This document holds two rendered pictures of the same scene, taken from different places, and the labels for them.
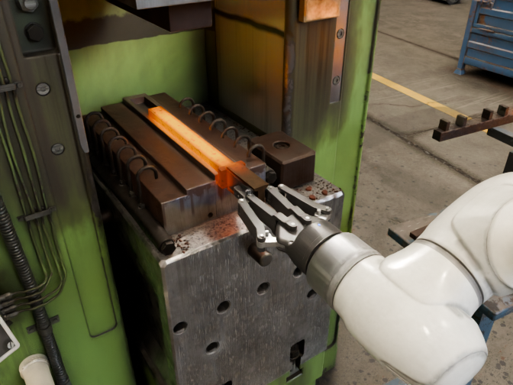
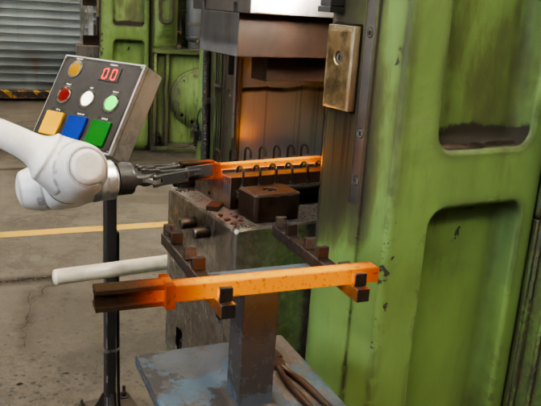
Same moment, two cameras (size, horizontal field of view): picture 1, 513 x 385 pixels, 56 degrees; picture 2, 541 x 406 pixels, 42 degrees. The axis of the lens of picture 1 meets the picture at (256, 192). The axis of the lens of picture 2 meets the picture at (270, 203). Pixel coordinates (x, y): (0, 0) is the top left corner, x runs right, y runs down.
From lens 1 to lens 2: 184 cm
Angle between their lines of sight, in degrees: 84
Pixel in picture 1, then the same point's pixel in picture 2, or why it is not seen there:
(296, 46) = (327, 126)
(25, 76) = (226, 84)
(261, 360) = (193, 341)
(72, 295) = not seen: hidden behind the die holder
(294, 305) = (209, 311)
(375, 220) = not seen: outside the picture
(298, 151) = (257, 192)
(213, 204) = (210, 186)
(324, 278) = not seen: hidden behind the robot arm
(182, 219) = (200, 184)
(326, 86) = (346, 180)
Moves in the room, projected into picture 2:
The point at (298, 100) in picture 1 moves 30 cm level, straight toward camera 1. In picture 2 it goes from (325, 179) to (193, 166)
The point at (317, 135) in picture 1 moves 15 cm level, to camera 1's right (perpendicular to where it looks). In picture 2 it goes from (337, 229) to (339, 252)
